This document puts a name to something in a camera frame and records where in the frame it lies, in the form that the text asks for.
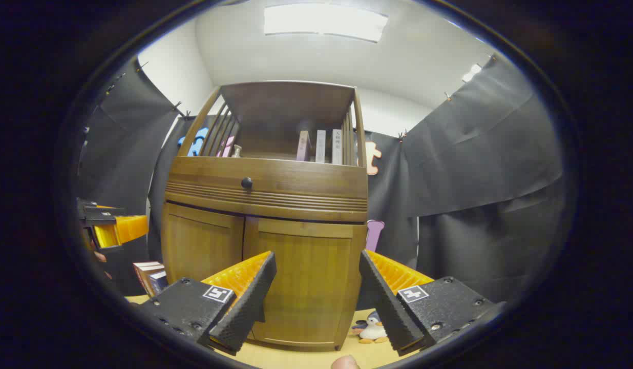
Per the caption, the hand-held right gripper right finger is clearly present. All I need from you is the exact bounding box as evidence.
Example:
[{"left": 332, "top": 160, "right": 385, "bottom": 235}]
[{"left": 358, "top": 249, "right": 505, "bottom": 357}]

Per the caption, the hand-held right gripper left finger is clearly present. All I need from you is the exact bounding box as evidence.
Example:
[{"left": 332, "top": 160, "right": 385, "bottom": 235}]
[{"left": 137, "top": 250, "right": 278, "bottom": 357}]

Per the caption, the wooden cabinet door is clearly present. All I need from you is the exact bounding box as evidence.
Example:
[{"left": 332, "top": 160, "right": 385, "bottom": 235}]
[
  {"left": 243, "top": 217, "right": 367, "bottom": 352},
  {"left": 161, "top": 202, "right": 245, "bottom": 285}
]

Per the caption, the wooden double-door shoe cabinet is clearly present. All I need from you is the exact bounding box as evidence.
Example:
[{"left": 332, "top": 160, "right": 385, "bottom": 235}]
[{"left": 160, "top": 80, "right": 369, "bottom": 353}]

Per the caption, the penguin plush toy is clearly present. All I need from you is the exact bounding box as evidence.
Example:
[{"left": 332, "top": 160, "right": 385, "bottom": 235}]
[{"left": 352, "top": 310, "right": 389, "bottom": 344}]

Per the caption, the dark blue book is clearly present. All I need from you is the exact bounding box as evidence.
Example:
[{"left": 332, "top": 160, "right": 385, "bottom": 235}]
[{"left": 149, "top": 271, "right": 169, "bottom": 296}]

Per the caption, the black backdrop cloth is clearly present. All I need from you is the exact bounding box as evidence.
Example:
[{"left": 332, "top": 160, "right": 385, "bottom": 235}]
[{"left": 76, "top": 54, "right": 566, "bottom": 304}]

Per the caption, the white book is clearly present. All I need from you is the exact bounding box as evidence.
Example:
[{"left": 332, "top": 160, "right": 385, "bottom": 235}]
[{"left": 331, "top": 128, "right": 344, "bottom": 165}]

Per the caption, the pink book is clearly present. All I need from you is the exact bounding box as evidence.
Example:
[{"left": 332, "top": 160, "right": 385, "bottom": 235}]
[{"left": 296, "top": 130, "right": 312, "bottom": 162}]

